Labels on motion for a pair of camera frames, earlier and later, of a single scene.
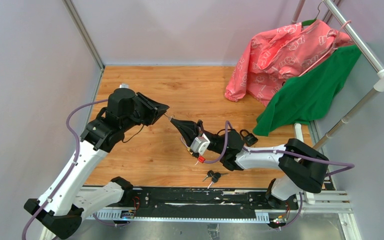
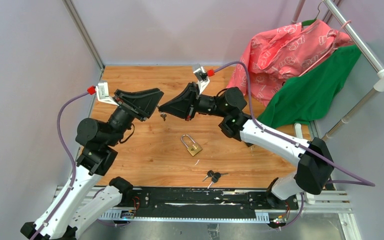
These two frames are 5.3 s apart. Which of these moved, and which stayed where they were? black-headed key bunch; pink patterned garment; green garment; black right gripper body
Moved: black right gripper body
Stayed: pink patterned garment; black-headed key bunch; green garment
